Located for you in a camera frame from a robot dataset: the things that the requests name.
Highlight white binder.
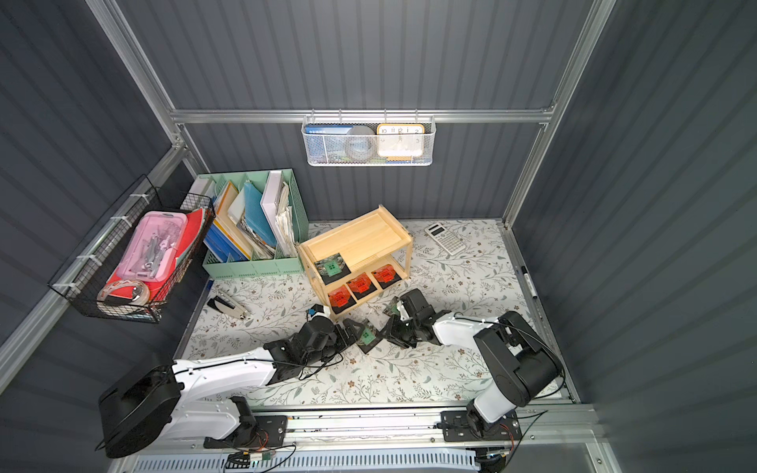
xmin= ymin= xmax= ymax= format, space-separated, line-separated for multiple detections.
xmin=260 ymin=171 xmax=285 ymax=244

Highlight floral table mat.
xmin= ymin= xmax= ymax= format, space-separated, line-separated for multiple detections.
xmin=177 ymin=220 xmax=530 ymax=406

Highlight grey tape roll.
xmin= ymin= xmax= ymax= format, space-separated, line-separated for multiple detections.
xmin=344 ymin=125 xmax=377 ymax=163

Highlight clear tape roll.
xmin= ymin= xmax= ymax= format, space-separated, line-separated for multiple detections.
xmin=96 ymin=280 xmax=151 ymax=317

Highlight black white stapler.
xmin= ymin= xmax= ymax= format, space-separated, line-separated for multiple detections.
xmin=206 ymin=296 xmax=250 ymax=320

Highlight white wire wall basket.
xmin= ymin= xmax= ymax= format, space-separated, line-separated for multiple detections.
xmin=301 ymin=114 xmax=437 ymax=168

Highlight teal folder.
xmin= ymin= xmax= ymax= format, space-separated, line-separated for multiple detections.
xmin=244 ymin=181 xmax=277 ymax=248

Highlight red tea bag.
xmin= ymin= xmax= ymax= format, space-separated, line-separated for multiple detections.
xmin=372 ymin=264 xmax=401 ymax=290
xmin=347 ymin=273 xmax=377 ymax=300
xmin=328 ymin=286 xmax=356 ymax=315

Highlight white calculator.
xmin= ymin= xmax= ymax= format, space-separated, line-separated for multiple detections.
xmin=424 ymin=222 xmax=465 ymax=256

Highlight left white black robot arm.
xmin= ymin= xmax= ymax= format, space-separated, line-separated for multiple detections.
xmin=98 ymin=305 xmax=359 ymax=458

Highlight black marker pen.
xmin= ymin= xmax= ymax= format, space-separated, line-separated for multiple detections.
xmin=520 ymin=266 xmax=538 ymax=299

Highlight red folder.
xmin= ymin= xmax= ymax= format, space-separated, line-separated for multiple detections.
xmin=101 ymin=208 xmax=206 ymax=304

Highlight green file organizer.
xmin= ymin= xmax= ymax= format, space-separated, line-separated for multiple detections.
xmin=190 ymin=169 xmax=309 ymax=280

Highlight loose paper stack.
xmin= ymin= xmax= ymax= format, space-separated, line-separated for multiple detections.
xmin=275 ymin=182 xmax=295 ymax=246

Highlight blue books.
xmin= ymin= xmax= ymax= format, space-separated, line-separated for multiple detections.
xmin=204 ymin=224 xmax=248 ymax=263

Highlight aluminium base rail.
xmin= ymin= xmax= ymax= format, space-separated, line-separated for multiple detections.
xmin=143 ymin=397 xmax=605 ymax=453

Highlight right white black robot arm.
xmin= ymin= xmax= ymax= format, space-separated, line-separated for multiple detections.
xmin=382 ymin=289 xmax=565 ymax=439

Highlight blue box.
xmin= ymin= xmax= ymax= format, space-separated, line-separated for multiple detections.
xmin=303 ymin=124 xmax=353 ymax=164

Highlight yellow white clock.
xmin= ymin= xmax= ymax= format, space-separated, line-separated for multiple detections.
xmin=376 ymin=123 xmax=426 ymax=160

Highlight black wire basket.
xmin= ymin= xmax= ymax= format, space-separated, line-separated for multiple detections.
xmin=48 ymin=179 xmax=215 ymax=323

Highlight wooden two-tier shelf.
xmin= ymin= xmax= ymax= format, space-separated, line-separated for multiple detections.
xmin=298 ymin=206 xmax=413 ymax=320

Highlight green tea bag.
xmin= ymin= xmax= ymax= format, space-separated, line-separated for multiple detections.
xmin=384 ymin=297 xmax=402 ymax=317
xmin=356 ymin=321 xmax=384 ymax=354
xmin=315 ymin=253 xmax=351 ymax=285

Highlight pink plastic case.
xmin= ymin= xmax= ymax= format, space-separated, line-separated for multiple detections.
xmin=116 ymin=211 xmax=187 ymax=283

